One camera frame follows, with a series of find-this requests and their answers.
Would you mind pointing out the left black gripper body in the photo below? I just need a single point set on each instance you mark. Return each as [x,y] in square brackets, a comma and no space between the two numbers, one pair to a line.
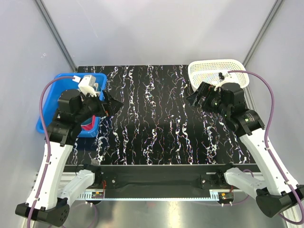
[92,105]

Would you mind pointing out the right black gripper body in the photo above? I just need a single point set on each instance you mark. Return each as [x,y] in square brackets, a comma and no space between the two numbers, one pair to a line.
[212,101]

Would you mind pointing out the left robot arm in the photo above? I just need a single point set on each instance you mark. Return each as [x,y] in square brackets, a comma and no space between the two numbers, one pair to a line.
[47,203]

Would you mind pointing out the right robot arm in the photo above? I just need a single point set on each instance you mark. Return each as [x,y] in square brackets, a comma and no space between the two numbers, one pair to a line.
[278,191]

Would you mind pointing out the pink towel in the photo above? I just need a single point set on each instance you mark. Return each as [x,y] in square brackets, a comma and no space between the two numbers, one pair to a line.
[91,124]

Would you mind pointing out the white perforated basket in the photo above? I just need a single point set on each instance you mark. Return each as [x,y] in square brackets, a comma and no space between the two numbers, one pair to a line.
[208,71]

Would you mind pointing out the blue plastic bin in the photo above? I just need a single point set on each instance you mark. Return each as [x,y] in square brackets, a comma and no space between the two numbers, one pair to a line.
[50,105]

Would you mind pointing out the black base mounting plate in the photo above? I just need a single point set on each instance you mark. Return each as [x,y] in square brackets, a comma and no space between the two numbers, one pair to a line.
[161,178]

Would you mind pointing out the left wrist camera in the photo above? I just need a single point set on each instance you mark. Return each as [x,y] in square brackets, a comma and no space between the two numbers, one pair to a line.
[87,85]

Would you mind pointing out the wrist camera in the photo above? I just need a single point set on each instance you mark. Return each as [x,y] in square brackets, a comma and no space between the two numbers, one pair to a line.
[87,85]
[227,78]

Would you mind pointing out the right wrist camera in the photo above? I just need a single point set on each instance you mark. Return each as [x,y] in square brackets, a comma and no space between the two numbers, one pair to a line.
[227,78]

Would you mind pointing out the white cable duct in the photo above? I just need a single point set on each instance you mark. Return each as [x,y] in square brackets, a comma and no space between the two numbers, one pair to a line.
[202,195]

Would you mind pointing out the left aluminium frame post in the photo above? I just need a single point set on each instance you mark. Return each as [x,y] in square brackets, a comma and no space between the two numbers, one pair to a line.
[53,30]

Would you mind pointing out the aluminium frame post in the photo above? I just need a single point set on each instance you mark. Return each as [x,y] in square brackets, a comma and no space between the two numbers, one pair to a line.
[265,26]
[53,30]

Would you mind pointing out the right aluminium frame post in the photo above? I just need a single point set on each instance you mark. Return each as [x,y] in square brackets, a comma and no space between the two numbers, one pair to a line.
[265,26]

